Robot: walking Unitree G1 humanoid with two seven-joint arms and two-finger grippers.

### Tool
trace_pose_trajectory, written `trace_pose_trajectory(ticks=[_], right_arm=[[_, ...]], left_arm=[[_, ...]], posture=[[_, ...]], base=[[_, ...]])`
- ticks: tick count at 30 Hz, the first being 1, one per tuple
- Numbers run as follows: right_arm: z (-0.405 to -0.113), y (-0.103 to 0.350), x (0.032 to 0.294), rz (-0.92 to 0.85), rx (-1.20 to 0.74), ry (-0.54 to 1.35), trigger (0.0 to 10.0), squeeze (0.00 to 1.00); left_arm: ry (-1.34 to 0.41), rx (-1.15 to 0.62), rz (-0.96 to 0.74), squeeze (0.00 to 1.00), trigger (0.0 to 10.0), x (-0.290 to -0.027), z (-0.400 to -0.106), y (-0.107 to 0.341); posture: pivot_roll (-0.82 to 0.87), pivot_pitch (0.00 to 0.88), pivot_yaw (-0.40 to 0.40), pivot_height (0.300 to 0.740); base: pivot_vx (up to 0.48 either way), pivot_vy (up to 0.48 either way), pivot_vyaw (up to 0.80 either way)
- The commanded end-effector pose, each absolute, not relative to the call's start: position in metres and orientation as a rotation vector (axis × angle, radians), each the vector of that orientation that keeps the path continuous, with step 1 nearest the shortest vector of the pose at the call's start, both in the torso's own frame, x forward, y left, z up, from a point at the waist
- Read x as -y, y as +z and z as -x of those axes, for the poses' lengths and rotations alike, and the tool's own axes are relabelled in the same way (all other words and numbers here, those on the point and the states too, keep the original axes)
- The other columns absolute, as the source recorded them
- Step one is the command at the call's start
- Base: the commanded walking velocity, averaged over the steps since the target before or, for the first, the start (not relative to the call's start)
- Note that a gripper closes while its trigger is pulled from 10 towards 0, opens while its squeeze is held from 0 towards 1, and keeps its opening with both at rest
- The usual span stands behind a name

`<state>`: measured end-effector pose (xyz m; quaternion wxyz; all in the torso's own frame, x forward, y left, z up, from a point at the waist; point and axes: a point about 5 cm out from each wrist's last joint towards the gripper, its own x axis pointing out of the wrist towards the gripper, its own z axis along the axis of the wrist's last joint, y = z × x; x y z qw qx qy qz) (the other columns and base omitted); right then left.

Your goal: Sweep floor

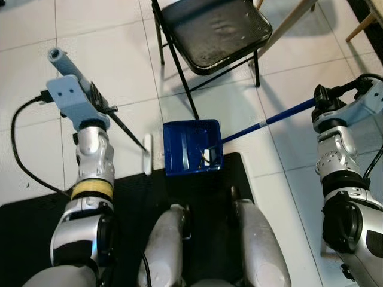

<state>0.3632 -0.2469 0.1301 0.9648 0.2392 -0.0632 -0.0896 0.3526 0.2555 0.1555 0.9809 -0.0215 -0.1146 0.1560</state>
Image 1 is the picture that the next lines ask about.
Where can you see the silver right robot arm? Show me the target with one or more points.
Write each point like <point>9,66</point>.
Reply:
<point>335,155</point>

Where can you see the small white paper scrap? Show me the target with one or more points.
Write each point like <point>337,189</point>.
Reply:
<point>209,156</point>

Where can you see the black folding chair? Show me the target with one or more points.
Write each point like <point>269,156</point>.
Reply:
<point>215,33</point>

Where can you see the silver right robot leg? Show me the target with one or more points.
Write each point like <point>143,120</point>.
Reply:
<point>260,245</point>

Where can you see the silver robot leg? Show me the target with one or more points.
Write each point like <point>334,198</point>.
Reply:
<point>260,245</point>
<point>164,251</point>

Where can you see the silver left robot leg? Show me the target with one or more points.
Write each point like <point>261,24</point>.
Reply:
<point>164,251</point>

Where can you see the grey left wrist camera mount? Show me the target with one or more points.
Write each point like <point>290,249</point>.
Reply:
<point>72,98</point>

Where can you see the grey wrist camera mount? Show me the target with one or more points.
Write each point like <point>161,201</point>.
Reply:
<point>362,107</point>
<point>72,98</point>

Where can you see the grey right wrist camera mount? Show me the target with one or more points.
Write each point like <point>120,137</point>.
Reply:
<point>362,107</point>

